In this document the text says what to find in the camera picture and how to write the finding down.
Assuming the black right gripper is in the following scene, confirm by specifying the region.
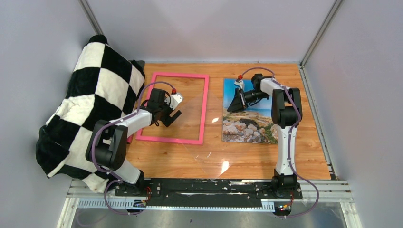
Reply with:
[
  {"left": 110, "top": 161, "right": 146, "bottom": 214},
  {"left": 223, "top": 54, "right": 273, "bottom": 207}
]
[{"left": 228, "top": 88, "right": 269, "bottom": 114}]

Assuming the landscape beach photo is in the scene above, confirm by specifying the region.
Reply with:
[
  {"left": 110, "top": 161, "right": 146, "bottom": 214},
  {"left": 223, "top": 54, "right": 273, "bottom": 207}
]
[{"left": 222, "top": 78, "right": 278, "bottom": 144}]

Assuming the pink picture frame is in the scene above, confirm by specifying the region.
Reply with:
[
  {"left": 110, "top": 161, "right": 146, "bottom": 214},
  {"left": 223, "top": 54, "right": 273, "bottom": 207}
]
[{"left": 127, "top": 72, "right": 210, "bottom": 145}]

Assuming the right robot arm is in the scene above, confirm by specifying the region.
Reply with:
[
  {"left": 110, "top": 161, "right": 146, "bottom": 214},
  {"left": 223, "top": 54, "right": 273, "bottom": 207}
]
[{"left": 227, "top": 74, "right": 302, "bottom": 199}]

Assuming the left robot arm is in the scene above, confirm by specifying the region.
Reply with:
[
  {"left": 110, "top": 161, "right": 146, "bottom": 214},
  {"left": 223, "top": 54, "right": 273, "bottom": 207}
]
[{"left": 85, "top": 88, "right": 184, "bottom": 196}]

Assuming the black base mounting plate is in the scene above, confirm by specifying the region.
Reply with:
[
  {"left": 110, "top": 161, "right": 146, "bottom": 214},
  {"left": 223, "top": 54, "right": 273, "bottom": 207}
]
[{"left": 115, "top": 178, "right": 302, "bottom": 208}]

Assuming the black white checkered pillow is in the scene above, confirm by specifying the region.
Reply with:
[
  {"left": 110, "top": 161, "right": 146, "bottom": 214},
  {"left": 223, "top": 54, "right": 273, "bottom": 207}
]
[{"left": 35, "top": 35, "right": 145, "bottom": 193}]

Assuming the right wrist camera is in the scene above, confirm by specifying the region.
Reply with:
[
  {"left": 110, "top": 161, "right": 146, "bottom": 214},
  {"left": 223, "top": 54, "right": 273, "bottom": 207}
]
[{"left": 234, "top": 75, "right": 245, "bottom": 91}]

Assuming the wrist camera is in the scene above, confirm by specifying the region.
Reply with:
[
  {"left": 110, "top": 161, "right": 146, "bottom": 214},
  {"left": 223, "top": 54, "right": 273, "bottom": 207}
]
[
  {"left": 234, "top": 75, "right": 245, "bottom": 91},
  {"left": 169, "top": 92, "right": 184, "bottom": 110}
]

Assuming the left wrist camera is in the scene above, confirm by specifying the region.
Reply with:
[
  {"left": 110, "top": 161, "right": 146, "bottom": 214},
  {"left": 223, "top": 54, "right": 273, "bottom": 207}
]
[{"left": 169, "top": 92, "right": 184, "bottom": 110}]

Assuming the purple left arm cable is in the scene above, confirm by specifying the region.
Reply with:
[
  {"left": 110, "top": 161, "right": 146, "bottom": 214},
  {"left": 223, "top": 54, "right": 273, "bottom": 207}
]
[{"left": 90, "top": 81, "right": 175, "bottom": 216}]

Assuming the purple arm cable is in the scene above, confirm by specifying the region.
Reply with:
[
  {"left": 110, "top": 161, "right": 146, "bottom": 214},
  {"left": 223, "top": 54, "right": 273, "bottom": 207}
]
[
  {"left": 90, "top": 81, "right": 175, "bottom": 216},
  {"left": 239, "top": 67, "right": 319, "bottom": 219}
]

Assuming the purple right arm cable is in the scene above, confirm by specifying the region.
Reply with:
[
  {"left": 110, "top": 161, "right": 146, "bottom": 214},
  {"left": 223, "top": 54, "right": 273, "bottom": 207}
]
[{"left": 239, "top": 67, "right": 319, "bottom": 219}]

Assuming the white slotted cable duct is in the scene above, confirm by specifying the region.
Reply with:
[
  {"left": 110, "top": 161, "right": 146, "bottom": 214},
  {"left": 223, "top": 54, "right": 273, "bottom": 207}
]
[{"left": 75, "top": 197, "right": 276, "bottom": 211}]

